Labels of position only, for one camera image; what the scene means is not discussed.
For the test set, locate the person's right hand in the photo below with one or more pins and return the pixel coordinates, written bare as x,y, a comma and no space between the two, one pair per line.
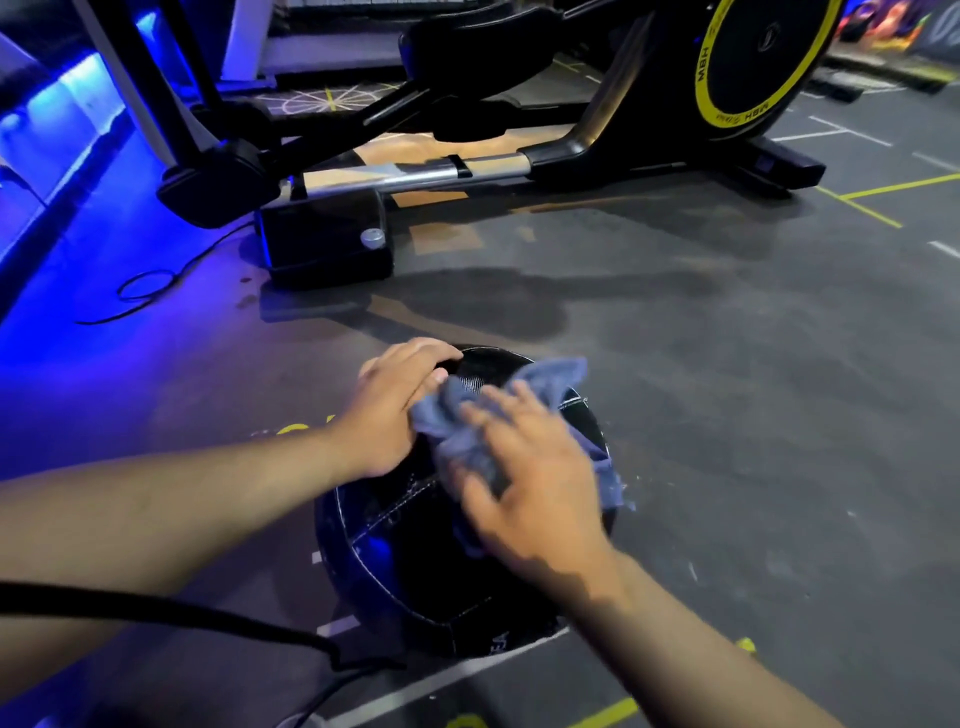
544,487

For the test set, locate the black medicine ball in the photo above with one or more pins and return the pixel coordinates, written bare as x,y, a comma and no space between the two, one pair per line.
420,555

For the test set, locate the blue cleaning cloth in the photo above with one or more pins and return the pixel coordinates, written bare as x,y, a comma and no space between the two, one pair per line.
487,435

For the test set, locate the person's left fingers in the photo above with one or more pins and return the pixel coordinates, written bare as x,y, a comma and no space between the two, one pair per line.
420,360

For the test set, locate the person's left hand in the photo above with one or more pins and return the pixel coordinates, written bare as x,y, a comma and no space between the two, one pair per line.
382,409

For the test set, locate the person's right thumb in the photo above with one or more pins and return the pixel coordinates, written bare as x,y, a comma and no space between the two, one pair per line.
480,510

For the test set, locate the black elliptical trainer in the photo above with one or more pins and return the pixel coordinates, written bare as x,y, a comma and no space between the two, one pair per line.
465,127

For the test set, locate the person's right forearm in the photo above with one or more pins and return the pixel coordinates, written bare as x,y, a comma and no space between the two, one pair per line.
697,652

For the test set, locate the person's left forearm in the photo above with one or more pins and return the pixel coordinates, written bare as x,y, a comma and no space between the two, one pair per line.
161,510

